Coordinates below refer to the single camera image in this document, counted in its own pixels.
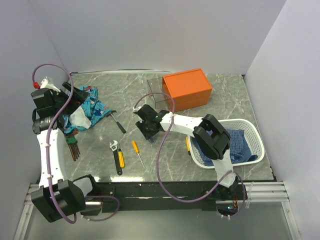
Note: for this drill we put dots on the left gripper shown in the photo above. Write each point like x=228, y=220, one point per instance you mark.
x=78, y=96

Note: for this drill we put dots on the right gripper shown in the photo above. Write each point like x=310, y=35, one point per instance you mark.
x=140, y=125

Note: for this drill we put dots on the yellow slim screwdriver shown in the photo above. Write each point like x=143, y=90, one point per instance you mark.
x=135, y=146

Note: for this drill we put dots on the clear plastic drawer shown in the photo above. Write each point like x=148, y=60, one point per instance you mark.
x=156, y=98

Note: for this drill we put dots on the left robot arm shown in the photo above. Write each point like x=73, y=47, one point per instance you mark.
x=57, y=197

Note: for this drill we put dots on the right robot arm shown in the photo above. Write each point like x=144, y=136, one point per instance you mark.
x=212, y=138

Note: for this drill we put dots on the turquoise shark print cloth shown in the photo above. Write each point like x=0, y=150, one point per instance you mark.
x=93, y=108

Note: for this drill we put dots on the yellow screwdriver beside basket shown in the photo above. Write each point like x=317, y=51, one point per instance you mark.
x=188, y=149

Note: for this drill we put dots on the black adjustable wrench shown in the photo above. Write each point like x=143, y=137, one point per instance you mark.
x=113, y=145

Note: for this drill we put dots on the green hex key set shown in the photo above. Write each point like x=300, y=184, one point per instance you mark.
x=72, y=144

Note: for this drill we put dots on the orange drawer cabinet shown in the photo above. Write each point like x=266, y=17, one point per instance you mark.
x=187, y=89

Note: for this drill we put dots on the black base crossbar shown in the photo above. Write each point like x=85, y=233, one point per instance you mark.
x=149, y=196

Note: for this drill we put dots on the blue checked cloth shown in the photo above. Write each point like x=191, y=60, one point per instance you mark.
x=239, y=149

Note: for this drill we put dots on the white plastic basket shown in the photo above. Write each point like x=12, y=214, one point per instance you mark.
x=250, y=133

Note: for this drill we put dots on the black handled hammer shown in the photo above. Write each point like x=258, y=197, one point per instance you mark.
x=111, y=114

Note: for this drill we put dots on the aluminium rail frame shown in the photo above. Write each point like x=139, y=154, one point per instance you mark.
x=267, y=214

